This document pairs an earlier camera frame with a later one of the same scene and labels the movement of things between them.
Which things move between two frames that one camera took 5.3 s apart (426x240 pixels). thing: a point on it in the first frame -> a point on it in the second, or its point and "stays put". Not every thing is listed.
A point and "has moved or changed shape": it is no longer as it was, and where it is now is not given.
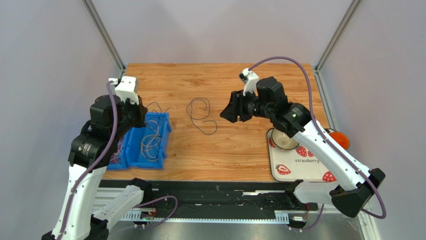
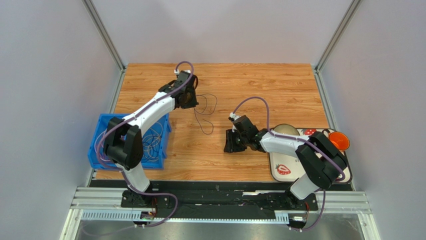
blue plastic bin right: [145, 146] stays put
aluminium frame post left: [106, 34] stays put
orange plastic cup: [341, 139] stays put
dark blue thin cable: [160, 108] has moved or changed shape
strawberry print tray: [285, 165] stays put
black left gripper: [141, 110] -> [193, 103]
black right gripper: [240, 106] -> [235, 140]
